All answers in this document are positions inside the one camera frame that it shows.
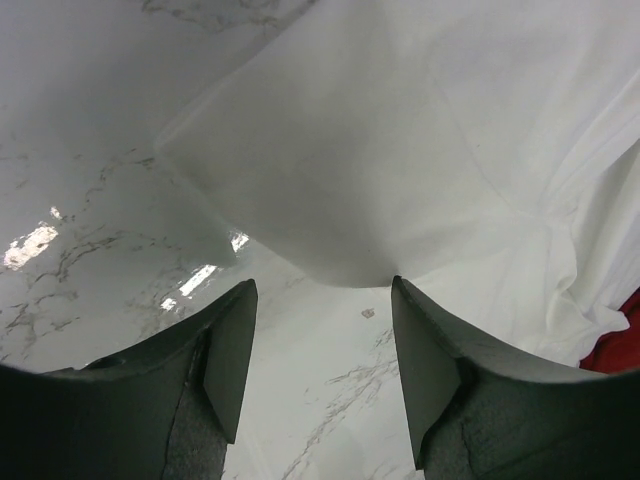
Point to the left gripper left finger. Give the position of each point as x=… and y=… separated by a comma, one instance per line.
x=165, y=408

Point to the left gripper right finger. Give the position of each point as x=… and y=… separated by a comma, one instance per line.
x=479, y=408

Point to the white t shirt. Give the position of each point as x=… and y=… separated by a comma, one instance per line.
x=488, y=151

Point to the folded red t shirt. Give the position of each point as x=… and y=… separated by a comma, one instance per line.
x=618, y=352

